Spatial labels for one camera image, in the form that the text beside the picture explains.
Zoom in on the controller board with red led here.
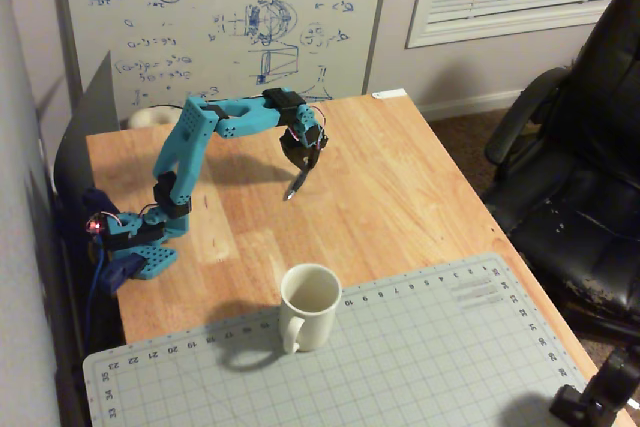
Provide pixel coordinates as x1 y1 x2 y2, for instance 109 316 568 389
85 213 110 237

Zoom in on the white red black servo cable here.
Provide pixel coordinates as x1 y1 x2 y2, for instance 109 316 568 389
292 105 330 151

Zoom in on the blue pen with black grip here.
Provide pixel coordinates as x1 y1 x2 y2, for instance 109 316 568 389
283 169 311 202

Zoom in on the grey flat panel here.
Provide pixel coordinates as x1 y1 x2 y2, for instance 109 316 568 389
52 50 122 198

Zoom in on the black camera stand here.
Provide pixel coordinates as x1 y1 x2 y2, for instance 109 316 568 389
549 345 640 424

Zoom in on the cream ceramic mug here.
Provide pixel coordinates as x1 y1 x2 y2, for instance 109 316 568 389
278 262 343 355

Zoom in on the grey gridded cutting mat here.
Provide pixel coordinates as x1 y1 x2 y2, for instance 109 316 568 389
82 251 601 427

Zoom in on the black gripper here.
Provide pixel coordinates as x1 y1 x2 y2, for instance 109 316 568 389
278 125 329 173

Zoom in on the dark blue table clamp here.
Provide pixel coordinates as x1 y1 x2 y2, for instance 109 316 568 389
82 186 147 297

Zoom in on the white tape roll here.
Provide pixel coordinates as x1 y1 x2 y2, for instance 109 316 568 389
128 106 178 130

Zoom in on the black leather office chair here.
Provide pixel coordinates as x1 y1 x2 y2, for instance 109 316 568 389
482 0 640 344

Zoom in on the whiteboard with blue drawings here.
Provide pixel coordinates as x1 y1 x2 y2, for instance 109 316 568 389
49 0 394 121

